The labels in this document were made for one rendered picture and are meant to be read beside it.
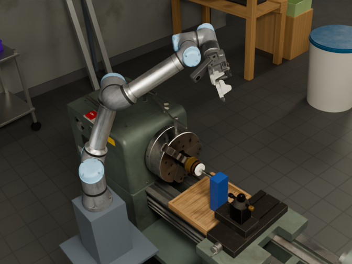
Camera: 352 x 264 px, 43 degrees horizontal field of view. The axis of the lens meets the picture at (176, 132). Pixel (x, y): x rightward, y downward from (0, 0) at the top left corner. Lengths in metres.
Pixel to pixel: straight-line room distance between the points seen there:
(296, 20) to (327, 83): 1.27
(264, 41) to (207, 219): 4.01
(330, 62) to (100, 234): 3.11
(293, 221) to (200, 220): 0.48
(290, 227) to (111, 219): 0.91
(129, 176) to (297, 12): 3.79
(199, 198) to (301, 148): 2.04
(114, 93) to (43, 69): 3.68
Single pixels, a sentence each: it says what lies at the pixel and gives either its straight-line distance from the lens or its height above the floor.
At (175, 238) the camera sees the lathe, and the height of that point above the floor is 0.54.
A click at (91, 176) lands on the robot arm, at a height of 1.31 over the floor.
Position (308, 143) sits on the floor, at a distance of 4.50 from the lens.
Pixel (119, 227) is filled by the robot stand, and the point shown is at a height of 0.96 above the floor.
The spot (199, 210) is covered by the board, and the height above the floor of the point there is 0.88.
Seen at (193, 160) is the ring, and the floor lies 1.12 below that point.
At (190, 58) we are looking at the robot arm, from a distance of 1.85.
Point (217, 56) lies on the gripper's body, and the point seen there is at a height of 1.82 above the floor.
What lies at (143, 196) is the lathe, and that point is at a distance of 2.72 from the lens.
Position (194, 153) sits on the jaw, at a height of 1.11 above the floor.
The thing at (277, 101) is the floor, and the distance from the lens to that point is 5.09.
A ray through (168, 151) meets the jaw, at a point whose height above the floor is 1.18.
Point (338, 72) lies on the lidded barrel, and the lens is 4.74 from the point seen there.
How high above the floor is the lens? 2.67
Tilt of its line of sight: 36 degrees down
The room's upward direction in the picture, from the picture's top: 4 degrees counter-clockwise
